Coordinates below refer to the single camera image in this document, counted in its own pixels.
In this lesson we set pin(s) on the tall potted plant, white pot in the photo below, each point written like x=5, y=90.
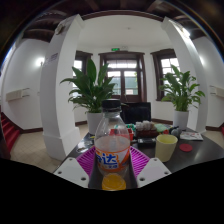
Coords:
x=181, y=91

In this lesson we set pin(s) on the broad potted plant, white pot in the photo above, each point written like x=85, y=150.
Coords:
x=93, y=93

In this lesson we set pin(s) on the glowing wall lamp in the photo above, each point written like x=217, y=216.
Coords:
x=40, y=62

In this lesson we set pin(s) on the dark-framed window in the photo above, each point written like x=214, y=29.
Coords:
x=165, y=63
x=78, y=65

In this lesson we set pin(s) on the dark wooden double door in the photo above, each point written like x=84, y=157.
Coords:
x=126, y=80

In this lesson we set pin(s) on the black chair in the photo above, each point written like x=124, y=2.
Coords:
x=136, y=113

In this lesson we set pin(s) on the green exit sign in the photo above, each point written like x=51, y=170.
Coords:
x=115, y=49

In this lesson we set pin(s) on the clear orange-labelled drink bottle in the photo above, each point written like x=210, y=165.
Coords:
x=112, y=150

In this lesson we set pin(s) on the grey ball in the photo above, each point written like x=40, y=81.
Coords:
x=176, y=132

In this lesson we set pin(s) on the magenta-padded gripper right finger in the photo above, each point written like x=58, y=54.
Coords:
x=155, y=171

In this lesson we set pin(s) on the white printed booklet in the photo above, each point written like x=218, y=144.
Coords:
x=191, y=136

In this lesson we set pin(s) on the round printed sticker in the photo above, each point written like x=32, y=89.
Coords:
x=84, y=146

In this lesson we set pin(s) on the small black box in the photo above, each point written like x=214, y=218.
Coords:
x=146, y=142

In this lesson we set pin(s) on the green folded cloth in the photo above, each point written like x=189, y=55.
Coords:
x=161, y=127

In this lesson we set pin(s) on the red carpeted staircase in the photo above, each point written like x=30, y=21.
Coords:
x=10, y=131

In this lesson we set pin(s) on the pale yellow cup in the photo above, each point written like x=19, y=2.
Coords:
x=165, y=150

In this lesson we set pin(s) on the brown tray of small cups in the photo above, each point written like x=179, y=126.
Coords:
x=146, y=128

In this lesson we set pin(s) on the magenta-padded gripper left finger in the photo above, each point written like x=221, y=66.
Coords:
x=70, y=171

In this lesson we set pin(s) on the green flat box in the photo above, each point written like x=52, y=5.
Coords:
x=131, y=126

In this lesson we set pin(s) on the flat round red coaster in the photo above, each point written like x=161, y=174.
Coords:
x=185, y=147

